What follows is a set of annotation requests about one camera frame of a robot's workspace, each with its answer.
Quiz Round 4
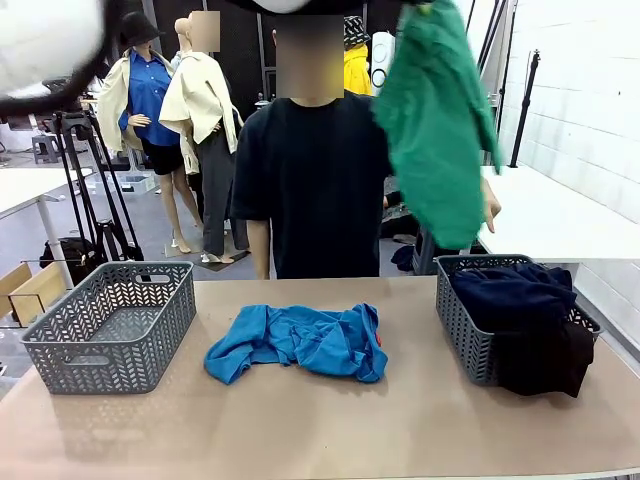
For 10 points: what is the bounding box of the green garment with white drawstrings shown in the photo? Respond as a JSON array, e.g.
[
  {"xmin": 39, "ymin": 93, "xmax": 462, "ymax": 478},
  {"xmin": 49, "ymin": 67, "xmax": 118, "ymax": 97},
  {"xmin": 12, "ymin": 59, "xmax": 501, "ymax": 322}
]
[{"xmin": 372, "ymin": 0, "xmax": 503, "ymax": 250}]

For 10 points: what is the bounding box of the navy blue garment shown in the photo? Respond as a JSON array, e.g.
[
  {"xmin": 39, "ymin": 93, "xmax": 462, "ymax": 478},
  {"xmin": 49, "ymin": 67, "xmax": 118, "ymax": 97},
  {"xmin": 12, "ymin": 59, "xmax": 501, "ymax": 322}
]
[{"xmin": 452, "ymin": 262, "xmax": 579, "ymax": 335}]

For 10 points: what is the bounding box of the person's left hand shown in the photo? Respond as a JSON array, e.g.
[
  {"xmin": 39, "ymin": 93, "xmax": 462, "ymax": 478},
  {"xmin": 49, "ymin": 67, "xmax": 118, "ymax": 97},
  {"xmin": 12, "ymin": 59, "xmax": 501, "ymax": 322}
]
[{"xmin": 479, "ymin": 177, "xmax": 503, "ymax": 235}]

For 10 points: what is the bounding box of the mannequin with yellow hoodie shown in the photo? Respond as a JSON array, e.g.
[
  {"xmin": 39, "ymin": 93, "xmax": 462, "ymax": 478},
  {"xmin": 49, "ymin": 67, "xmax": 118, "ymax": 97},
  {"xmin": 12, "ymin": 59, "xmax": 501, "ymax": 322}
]
[{"xmin": 343, "ymin": 14, "xmax": 375, "ymax": 97}]

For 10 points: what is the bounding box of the black folded tripod stand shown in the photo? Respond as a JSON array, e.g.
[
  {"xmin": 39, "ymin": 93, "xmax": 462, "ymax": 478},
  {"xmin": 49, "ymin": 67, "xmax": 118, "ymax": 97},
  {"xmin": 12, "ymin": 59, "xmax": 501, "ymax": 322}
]
[{"xmin": 464, "ymin": 0, "xmax": 519, "ymax": 167}]

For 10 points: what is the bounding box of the black pole stand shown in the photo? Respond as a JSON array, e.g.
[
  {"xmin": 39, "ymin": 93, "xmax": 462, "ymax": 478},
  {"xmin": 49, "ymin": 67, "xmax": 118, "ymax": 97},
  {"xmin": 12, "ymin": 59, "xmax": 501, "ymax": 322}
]
[{"xmin": 508, "ymin": 48, "xmax": 542, "ymax": 169}]

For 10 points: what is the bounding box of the dark clothes heap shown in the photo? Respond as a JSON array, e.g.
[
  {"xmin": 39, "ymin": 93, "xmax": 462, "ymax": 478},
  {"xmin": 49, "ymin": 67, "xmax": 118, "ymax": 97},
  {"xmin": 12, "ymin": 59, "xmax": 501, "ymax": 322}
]
[{"xmin": 380, "ymin": 189, "xmax": 424, "ymax": 241}]

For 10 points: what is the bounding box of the person in dark T-shirt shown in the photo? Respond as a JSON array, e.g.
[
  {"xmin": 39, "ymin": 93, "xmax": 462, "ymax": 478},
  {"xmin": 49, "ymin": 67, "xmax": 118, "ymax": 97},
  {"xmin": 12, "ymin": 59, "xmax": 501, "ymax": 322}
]
[{"xmin": 229, "ymin": 14, "xmax": 397, "ymax": 280}]

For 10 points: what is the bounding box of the mannequin with cream jacket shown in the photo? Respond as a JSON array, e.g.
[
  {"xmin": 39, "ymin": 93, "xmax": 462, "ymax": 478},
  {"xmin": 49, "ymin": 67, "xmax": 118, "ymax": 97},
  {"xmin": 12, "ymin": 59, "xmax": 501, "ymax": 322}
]
[{"xmin": 158, "ymin": 10, "xmax": 251, "ymax": 265}]

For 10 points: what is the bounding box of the large white rectangular table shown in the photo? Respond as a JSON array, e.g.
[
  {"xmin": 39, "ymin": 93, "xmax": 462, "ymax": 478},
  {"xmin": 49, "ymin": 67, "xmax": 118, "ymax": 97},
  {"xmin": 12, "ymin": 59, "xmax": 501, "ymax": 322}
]
[{"xmin": 469, "ymin": 164, "xmax": 640, "ymax": 296}]

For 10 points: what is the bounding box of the mannequin with blue shirt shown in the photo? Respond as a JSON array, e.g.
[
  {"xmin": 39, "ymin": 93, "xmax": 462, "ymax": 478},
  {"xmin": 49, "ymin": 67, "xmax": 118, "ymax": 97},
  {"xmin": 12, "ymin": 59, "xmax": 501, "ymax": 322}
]
[{"xmin": 96, "ymin": 10, "xmax": 204, "ymax": 255}]

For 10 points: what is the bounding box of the gray plastic lattice basket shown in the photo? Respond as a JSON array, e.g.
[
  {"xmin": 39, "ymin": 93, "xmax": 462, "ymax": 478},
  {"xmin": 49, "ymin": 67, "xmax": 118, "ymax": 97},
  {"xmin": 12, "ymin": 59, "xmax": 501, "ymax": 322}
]
[
  {"xmin": 433, "ymin": 253, "xmax": 604, "ymax": 387},
  {"xmin": 19, "ymin": 260, "xmax": 197, "ymax": 396}
]

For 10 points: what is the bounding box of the white storage box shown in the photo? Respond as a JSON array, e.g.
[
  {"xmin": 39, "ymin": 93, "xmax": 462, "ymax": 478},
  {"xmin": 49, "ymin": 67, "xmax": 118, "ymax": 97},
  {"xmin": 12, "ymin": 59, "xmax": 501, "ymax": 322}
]
[{"xmin": 118, "ymin": 173, "xmax": 157, "ymax": 196}]

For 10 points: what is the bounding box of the bright blue T-shirt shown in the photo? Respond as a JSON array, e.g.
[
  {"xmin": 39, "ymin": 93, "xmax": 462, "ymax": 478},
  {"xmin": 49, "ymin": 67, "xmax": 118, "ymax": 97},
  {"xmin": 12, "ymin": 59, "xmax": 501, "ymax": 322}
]
[{"xmin": 203, "ymin": 302, "xmax": 390, "ymax": 386}]

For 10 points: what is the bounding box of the small gray stool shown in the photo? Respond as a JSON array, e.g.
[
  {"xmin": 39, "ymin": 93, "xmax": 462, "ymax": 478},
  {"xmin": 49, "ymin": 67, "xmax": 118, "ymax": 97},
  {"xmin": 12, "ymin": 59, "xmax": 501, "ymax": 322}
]
[{"xmin": 32, "ymin": 133, "xmax": 62, "ymax": 165}]

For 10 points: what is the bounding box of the white table with round edge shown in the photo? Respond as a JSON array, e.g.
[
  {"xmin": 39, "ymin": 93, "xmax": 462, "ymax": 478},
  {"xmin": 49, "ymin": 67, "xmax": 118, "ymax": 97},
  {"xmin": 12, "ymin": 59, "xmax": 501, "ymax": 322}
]
[{"xmin": 0, "ymin": 167, "xmax": 94, "ymax": 289}]

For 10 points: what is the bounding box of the wooden board rack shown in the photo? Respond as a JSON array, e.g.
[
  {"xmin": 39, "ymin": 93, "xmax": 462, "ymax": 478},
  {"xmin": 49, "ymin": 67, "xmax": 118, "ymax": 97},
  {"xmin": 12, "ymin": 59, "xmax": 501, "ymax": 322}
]
[{"xmin": 0, "ymin": 262, "xmax": 69, "ymax": 326}]

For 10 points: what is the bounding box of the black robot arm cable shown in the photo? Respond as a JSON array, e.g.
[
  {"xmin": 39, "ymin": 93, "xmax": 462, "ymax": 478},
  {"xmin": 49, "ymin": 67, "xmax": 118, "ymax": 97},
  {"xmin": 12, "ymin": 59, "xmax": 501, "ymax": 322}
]
[{"xmin": 0, "ymin": 0, "xmax": 132, "ymax": 119}]

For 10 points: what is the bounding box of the black camera tripod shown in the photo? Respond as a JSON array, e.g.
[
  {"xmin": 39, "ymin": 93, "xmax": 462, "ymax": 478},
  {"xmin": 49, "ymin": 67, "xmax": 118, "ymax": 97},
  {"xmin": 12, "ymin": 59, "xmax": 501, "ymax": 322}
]
[{"xmin": 52, "ymin": 110, "xmax": 146, "ymax": 264}]

